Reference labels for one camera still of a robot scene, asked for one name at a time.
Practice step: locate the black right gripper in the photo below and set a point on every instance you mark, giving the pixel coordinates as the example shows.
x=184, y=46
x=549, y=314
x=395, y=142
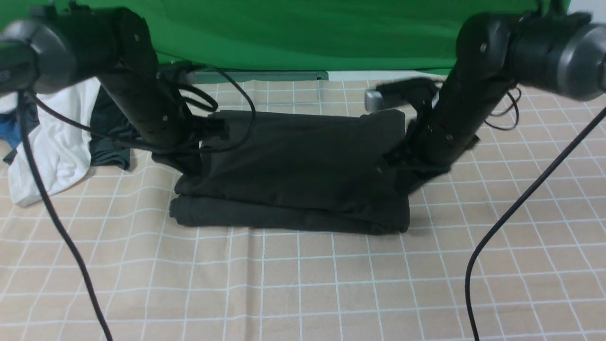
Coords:
x=411, y=165

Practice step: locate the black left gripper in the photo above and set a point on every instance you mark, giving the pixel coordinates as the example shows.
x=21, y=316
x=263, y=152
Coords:
x=187, y=158

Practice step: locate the dark gray long-sleeve shirt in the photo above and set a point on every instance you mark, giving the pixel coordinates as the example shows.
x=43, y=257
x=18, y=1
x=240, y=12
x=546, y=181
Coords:
x=316, y=173

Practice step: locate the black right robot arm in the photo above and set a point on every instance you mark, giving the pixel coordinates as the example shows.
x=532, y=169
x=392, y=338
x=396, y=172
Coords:
x=495, y=52

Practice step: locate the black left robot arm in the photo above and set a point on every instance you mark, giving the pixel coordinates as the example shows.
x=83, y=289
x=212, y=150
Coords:
x=51, y=50

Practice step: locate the white crumpled shirt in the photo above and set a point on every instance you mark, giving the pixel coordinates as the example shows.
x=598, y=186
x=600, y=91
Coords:
x=61, y=151

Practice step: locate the gray-green metal base bar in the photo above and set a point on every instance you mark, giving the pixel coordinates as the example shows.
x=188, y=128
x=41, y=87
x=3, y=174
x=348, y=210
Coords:
x=202, y=77

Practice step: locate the dark teal crumpled garment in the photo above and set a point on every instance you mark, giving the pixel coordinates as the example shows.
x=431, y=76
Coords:
x=107, y=119

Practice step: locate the beige checkered tablecloth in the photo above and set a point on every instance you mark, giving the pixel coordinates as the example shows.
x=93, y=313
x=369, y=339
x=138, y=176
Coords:
x=541, y=278

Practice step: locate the blue crumpled garment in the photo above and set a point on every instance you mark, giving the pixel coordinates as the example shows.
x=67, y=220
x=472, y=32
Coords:
x=10, y=127

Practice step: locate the green backdrop cloth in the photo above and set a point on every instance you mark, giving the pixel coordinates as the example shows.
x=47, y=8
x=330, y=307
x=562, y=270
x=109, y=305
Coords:
x=312, y=35

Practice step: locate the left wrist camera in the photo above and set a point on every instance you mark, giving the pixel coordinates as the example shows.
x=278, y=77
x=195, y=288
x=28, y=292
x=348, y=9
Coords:
x=181, y=72

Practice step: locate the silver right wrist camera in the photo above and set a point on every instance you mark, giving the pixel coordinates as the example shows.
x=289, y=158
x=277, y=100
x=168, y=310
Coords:
x=417, y=92

